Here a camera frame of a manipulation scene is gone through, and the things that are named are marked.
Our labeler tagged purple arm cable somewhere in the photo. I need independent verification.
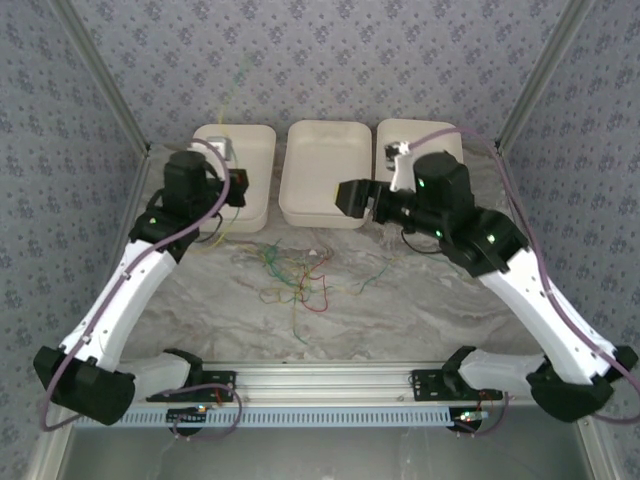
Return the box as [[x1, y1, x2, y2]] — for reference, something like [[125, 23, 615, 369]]
[[38, 138, 245, 442], [407, 127, 640, 440]]

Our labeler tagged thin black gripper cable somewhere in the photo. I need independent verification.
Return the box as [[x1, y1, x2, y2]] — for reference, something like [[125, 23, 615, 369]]
[[402, 229, 444, 255], [197, 212, 225, 247]]

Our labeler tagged thin black left gripper cable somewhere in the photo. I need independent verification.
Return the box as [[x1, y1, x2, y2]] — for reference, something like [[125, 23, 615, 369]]
[[197, 212, 225, 247]]

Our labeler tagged small black controller board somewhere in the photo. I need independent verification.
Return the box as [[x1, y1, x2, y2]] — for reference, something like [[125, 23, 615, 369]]
[[452, 408, 490, 432], [166, 405, 210, 426]]

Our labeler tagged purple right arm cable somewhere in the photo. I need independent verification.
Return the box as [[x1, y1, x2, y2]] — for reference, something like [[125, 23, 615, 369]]
[[407, 127, 640, 440]]

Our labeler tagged white plastic tray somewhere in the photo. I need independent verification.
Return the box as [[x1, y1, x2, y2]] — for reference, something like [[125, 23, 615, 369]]
[[374, 118, 465, 201], [278, 119, 374, 230], [191, 123, 277, 234]]

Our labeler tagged aluminium frame post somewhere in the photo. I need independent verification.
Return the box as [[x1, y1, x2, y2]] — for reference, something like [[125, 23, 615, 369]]
[[493, 0, 599, 154], [49, 0, 153, 157]]

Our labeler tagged thin black right gripper cable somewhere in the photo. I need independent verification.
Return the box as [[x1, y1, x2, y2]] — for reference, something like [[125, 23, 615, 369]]
[[402, 229, 444, 255]]

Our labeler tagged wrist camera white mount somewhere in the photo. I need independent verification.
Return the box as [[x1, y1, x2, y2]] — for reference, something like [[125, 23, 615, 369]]
[[382, 141, 417, 194], [188, 134, 237, 164]]

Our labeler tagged grey slotted cable duct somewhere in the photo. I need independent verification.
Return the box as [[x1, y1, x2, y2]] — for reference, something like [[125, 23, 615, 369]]
[[119, 403, 482, 430]]

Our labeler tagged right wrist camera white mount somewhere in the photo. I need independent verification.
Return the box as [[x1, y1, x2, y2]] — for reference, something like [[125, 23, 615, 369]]
[[382, 141, 417, 194]]

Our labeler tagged grey metal shelf panel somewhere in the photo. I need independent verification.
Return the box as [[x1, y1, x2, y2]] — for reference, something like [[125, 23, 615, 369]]
[[59, 427, 594, 480]]

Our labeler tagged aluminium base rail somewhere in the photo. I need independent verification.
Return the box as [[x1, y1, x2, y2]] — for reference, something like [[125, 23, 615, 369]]
[[117, 360, 534, 402]]

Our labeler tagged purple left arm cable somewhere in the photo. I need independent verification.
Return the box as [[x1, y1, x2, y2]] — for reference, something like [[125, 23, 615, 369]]
[[38, 138, 245, 442]]

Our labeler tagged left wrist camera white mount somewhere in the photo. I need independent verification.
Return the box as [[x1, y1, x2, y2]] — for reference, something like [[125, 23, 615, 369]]
[[188, 134, 237, 164]]

